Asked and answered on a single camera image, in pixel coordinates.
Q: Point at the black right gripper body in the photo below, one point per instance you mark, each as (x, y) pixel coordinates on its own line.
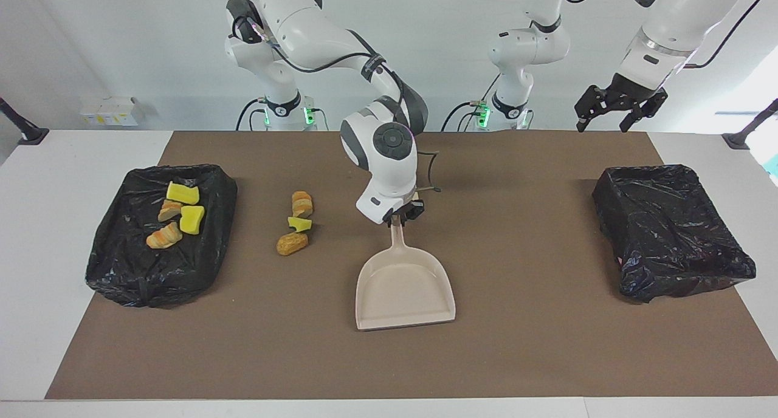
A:
(414, 210)

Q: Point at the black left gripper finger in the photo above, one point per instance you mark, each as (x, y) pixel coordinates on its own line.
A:
(591, 108)
(643, 111)

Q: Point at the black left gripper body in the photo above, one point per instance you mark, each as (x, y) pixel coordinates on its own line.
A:
(632, 90)

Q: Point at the beige plastic dustpan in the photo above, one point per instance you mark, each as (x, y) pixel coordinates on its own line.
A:
(404, 290)

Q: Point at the striped orange croissant toy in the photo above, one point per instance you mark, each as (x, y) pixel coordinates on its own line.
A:
(302, 204)
(164, 237)
(169, 211)

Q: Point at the small yellow sponge wedge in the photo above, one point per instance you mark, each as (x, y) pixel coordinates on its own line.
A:
(299, 224)

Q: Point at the brown bread nugget toy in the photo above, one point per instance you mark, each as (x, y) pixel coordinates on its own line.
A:
(292, 243)

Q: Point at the yellow sponge piece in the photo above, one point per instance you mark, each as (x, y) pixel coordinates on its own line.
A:
(192, 219)
(182, 193)

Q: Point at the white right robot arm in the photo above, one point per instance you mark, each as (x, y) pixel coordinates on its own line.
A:
(389, 181)

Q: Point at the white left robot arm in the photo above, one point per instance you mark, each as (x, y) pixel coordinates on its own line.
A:
(674, 23)

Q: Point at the black bag-lined bin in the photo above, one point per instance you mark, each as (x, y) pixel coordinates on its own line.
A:
(668, 229)
(134, 266)

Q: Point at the brown table mat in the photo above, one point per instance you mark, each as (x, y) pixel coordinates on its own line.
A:
(389, 357)

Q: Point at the black camera stand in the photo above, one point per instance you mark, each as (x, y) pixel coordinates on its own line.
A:
(738, 140)
(30, 135)

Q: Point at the white wall outlet box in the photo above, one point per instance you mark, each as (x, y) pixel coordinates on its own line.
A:
(112, 111)

